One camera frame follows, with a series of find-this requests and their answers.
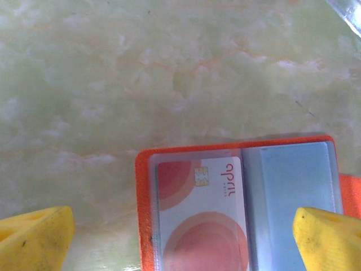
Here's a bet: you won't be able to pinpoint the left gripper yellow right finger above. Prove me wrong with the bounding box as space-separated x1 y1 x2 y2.
292 207 361 271

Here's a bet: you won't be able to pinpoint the white card red circles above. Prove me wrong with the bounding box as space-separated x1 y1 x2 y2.
156 156 250 271

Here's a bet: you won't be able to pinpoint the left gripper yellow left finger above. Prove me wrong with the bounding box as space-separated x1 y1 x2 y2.
0 206 76 271

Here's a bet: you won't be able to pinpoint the orange card holder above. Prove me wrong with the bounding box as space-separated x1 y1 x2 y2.
134 134 361 271

